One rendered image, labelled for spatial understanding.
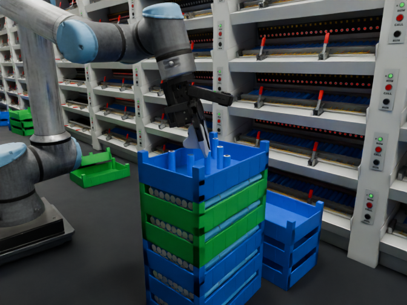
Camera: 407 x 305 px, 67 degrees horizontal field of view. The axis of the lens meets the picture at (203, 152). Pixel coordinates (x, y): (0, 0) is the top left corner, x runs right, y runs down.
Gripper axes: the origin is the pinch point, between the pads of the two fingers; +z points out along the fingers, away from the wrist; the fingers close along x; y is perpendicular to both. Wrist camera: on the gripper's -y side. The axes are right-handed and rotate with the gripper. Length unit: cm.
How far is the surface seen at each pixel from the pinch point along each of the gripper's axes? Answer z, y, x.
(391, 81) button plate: -3, -54, -26
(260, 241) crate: 31.7, -6.9, -6.1
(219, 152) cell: 1.8, -2.1, -3.9
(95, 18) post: -80, 91, -156
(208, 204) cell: 8.7, 0.1, 14.2
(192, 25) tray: -44, 10, -81
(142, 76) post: -28, 52, -108
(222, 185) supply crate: 6.1, -3.6, 10.7
